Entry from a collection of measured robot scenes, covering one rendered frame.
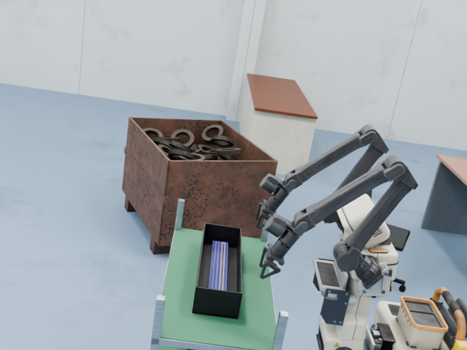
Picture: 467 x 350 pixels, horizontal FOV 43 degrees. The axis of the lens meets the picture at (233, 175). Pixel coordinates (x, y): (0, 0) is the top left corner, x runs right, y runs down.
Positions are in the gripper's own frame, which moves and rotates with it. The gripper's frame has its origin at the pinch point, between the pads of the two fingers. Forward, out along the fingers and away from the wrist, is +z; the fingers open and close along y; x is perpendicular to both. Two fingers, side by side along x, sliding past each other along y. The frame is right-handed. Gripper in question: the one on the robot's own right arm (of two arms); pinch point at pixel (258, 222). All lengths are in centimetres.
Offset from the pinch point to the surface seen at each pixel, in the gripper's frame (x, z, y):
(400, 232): 148, 4, -177
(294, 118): 79, 15, -405
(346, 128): 212, 18, -649
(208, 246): -10.3, 24.1, -3.1
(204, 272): -10.8, 24.1, 20.9
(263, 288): 11.8, 13.9, 25.4
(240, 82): 33, 53, -620
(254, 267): 9.2, 15.4, 7.8
